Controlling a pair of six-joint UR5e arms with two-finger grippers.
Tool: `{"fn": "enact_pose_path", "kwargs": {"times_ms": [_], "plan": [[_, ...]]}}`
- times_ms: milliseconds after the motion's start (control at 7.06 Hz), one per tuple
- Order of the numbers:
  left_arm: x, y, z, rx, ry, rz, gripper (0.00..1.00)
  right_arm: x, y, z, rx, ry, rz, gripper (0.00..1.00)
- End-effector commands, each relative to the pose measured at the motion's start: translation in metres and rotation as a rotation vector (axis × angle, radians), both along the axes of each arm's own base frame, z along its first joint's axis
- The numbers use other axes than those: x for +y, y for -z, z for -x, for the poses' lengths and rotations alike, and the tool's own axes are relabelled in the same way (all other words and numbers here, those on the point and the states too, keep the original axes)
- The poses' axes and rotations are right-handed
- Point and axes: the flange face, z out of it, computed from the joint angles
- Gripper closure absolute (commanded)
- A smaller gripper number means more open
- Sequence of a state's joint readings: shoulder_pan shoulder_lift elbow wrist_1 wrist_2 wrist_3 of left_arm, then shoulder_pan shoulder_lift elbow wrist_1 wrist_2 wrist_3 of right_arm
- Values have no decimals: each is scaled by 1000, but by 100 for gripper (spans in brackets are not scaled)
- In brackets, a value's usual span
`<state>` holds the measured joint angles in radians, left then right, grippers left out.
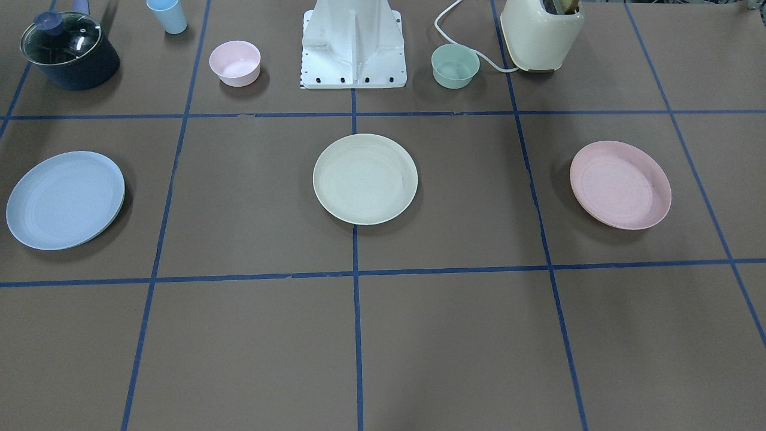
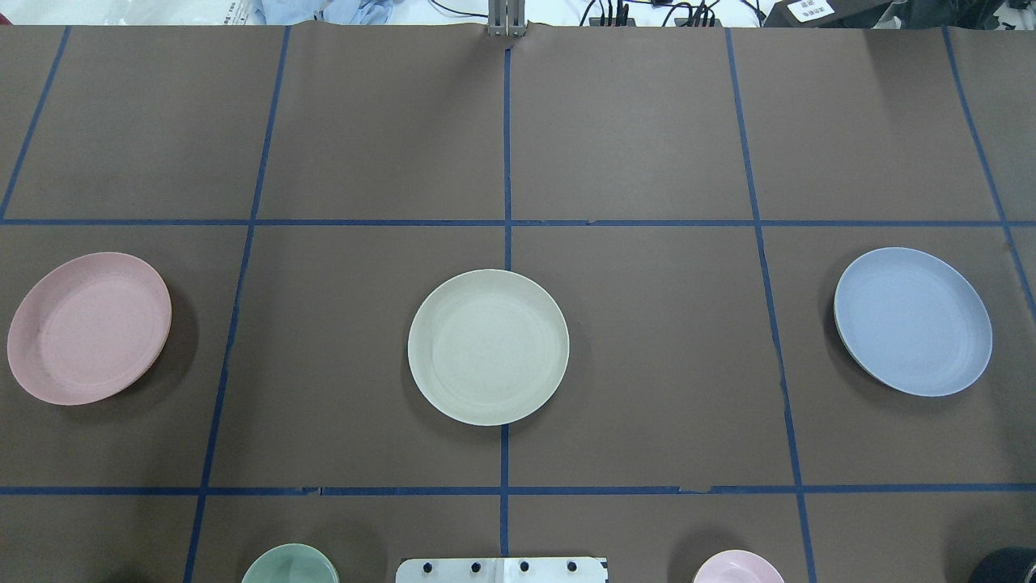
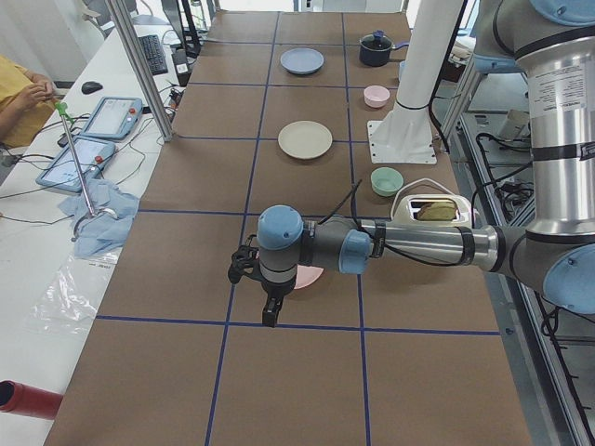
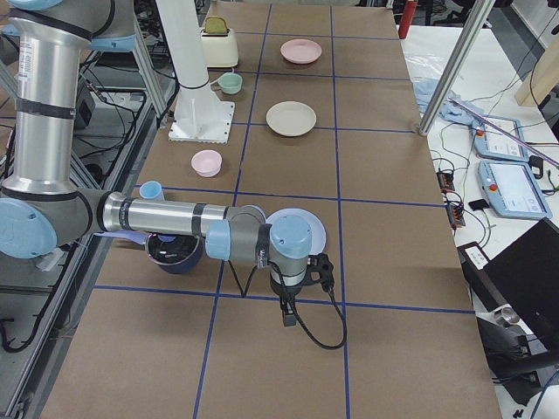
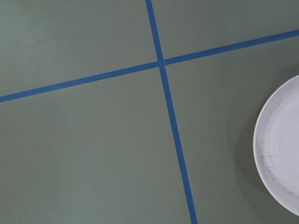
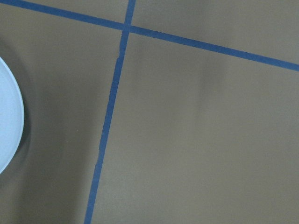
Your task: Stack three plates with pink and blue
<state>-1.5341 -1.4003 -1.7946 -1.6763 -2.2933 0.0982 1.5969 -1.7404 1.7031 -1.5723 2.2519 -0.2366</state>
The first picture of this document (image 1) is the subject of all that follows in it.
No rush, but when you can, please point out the pink plate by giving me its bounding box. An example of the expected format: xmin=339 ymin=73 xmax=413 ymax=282
xmin=569 ymin=140 xmax=672 ymax=231

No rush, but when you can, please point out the light blue plate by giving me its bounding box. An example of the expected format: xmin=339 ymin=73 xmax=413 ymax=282
xmin=6 ymin=151 xmax=126 ymax=251

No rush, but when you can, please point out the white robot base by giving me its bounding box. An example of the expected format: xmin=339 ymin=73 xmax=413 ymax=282
xmin=299 ymin=1 xmax=408 ymax=89

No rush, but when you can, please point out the cream white plate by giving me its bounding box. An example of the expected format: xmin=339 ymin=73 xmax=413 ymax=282
xmin=312 ymin=133 xmax=419 ymax=226

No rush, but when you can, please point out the green bowl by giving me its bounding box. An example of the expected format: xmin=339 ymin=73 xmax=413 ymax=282
xmin=430 ymin=43 xmax=481 ymax=89

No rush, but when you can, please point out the pink bowl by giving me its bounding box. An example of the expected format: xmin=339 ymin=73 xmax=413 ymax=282
xmin=208 ymin=40 xmax=261 ymax=87

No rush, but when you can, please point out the cream toaster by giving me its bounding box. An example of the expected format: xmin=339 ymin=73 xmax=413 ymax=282
xmin=500 ymin=1 xmax=585 ymax=73

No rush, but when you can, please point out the light blue cup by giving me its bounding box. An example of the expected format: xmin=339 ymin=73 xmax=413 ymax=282
xmin=146 ymin=0 xmax=188 ymax=35

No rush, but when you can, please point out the dark blue pot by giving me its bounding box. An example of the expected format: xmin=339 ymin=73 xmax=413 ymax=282
xmin=33 ymin=1 xmax=120 ymax=90

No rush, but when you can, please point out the glass pot lid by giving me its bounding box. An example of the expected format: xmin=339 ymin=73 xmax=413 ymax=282
xmin=20 ymin=10 xmax=104 ymax=66

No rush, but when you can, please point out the white power cable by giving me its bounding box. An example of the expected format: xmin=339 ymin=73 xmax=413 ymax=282
xmin=434 ymin=0 xmax=519 ymax=74

